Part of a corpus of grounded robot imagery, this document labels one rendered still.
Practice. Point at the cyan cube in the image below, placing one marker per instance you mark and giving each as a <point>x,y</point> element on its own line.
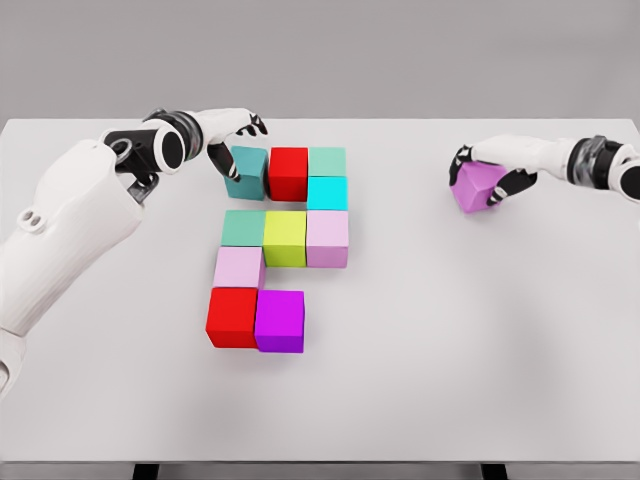
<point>327,193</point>

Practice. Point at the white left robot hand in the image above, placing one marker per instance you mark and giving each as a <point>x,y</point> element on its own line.
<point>227,125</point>

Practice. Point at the mint green cube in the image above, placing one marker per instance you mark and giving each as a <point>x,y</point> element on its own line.
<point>243,227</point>
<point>327,161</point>

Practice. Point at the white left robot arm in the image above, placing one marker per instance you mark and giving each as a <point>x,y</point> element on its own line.
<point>65,210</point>

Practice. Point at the pale pink cube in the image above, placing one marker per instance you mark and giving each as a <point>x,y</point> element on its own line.
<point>327,237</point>
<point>237,267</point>

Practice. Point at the teal cube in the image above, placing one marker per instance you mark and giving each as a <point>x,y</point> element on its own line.
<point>248,172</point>

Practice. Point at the yellow-green cube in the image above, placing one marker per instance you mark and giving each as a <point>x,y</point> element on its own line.
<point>285,237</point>

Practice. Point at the bright magenta cube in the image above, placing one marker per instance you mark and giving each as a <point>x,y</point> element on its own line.
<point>280,322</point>

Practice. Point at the red cube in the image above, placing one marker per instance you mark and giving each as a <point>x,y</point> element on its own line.
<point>288,172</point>
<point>231,317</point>

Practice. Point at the orchid purple cube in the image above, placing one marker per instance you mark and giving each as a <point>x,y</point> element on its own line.
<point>475,187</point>

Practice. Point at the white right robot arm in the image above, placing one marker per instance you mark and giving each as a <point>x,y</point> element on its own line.
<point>595,162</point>

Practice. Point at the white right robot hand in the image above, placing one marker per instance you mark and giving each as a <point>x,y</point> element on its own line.
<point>505,155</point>

